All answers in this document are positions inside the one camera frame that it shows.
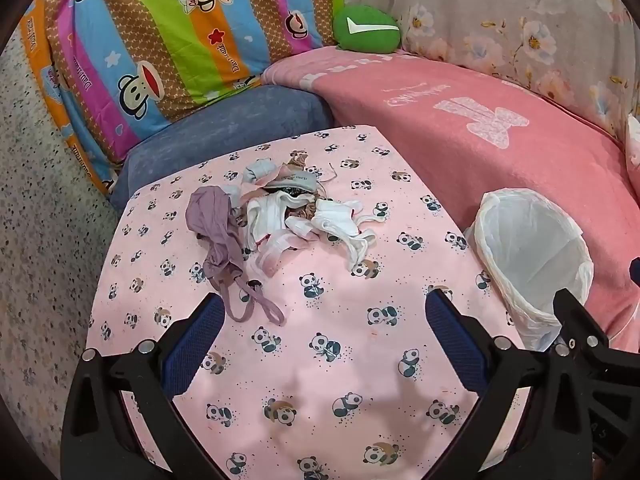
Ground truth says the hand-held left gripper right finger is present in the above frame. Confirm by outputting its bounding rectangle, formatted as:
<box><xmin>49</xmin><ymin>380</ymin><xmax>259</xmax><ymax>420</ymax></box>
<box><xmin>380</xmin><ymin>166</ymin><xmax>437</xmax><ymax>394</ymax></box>
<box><xmin>424</xmin><ymin>287</ymin><xmax>592</xmax><ymax>480</ymax></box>

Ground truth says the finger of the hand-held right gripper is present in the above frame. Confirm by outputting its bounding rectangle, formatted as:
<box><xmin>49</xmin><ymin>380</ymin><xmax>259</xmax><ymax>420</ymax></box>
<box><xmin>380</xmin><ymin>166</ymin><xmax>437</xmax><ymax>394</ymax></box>
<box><xmin>552</xmin><ymin>287</ymin><xmax>613</xmax><ymax>356</ymax></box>

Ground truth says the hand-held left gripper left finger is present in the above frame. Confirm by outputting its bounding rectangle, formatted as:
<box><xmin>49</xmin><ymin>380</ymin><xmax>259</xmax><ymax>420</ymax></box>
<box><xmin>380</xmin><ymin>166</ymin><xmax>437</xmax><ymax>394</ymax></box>
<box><xmin>60</xmin><ymin>291</ymin><xmax>231</xmax><ymax>480</ymax></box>

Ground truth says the white bag lined bin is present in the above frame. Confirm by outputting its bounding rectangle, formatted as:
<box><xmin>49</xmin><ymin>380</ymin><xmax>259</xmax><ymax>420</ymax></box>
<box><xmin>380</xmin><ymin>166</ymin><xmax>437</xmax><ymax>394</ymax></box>
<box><xmin>462</xmin><ymin>187</ymin><xmax>596</xmax><ymax>353</ymax></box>

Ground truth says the leopard print cloth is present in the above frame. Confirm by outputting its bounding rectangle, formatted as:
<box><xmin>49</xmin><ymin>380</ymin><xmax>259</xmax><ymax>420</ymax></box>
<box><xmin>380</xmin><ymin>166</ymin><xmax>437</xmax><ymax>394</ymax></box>
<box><xmin>272</xmin><ymin>185</ymin><xmax>312</xmax><ymax>202</ymax></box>

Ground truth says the purple bra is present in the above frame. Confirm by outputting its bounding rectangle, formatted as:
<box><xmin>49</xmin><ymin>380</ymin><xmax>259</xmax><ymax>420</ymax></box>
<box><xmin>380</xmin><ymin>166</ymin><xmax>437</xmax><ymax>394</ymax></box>
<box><xmin>185</xmin><ymin>185</ymin><xmax>286</xmax><ymax>325</ymax></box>

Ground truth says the pink white striped sock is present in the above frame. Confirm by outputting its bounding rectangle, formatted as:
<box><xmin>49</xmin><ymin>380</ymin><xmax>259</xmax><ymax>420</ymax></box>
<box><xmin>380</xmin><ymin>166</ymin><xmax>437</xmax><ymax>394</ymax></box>
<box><xmin>254</xmin><ymin>232</ymin><xmax>313</xmax><ymax>277</ymax></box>

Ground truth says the pink panda print tablecloth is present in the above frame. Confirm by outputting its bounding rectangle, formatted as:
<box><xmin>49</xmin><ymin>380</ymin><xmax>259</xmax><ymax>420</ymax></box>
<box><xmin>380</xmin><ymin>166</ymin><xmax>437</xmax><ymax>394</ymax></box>
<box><xmin>82</xmin><ymin>127</ymin><xmax>538</xmax><ymax>480</ymax></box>

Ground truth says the grey sock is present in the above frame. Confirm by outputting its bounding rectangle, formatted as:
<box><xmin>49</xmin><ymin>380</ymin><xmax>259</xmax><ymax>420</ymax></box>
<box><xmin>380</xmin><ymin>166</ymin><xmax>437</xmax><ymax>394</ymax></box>
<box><xmin>241</xmin><ymin>157</ymin><xmax>286</xmax><ymax>188</ymax></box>

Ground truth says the pink and white pillow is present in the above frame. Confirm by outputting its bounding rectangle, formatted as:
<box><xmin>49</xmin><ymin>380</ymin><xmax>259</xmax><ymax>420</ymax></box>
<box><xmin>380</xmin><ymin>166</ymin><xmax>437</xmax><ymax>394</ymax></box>
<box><xmin>625</xmin><ymin>112</ymin><xmax>640</xmax><ymax>171</ymax></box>

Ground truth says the grey printed cloth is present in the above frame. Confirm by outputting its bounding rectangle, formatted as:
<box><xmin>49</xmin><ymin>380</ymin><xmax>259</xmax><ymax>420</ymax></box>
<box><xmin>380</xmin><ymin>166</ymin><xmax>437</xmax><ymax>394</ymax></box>
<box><xmin>265</xmin><ymin>170</ymin><xmax>321</xmax><ymax>195</ymax></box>

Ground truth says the pink blanket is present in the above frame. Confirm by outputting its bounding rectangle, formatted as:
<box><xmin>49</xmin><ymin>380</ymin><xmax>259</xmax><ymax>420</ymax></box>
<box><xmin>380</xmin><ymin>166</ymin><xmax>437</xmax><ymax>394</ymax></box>
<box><xmin>261</xmin><ymin>47</ymin><xmax>640</xmax><ymax>356</ymax></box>

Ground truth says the blue cushion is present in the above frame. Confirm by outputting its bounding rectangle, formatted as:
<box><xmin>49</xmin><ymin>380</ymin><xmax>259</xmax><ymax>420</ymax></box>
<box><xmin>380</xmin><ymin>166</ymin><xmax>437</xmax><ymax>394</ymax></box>
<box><xmin>107</xmin><ymin>84</ymin><xmax>336</xmax><ymax>213</ymax></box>

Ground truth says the striped cartoon monkey sheet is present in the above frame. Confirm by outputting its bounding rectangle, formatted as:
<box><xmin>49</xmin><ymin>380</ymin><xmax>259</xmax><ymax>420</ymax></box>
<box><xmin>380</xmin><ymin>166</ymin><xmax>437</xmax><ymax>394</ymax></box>
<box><xmin>20</xmin><ymin>0</ymin><xmax>351</xmax><ymax>196</ymax></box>

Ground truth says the grey floral sheet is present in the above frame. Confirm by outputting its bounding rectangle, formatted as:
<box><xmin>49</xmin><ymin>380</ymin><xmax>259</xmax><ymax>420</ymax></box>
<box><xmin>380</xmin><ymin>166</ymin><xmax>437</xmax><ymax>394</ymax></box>
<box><xmin>335</xmin><ymin>0</ymin><xmax>640</xmax><ymax>146</ymax></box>

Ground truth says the green check mark pillow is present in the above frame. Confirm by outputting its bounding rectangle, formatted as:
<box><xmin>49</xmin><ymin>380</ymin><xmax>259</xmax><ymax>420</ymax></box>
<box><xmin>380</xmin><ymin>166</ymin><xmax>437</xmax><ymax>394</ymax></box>
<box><xmin>332</xmin><ymin>4</ymin><xmax>403</xmax><ymax>54</ymax></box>

